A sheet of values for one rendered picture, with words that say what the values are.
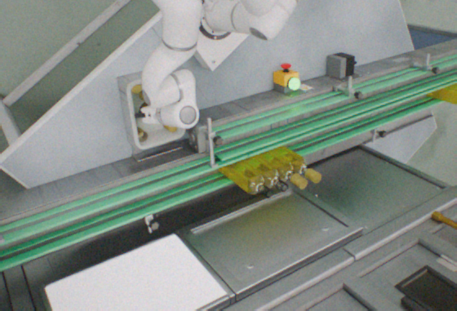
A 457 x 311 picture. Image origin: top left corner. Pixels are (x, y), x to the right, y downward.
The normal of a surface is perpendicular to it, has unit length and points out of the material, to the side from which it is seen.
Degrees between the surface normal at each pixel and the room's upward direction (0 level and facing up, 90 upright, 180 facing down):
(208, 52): 5
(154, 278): 90
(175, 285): 90
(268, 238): 90
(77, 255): 90
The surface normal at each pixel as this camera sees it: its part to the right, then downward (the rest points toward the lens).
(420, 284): -0.05, -0.89
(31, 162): 0.54, 0.35
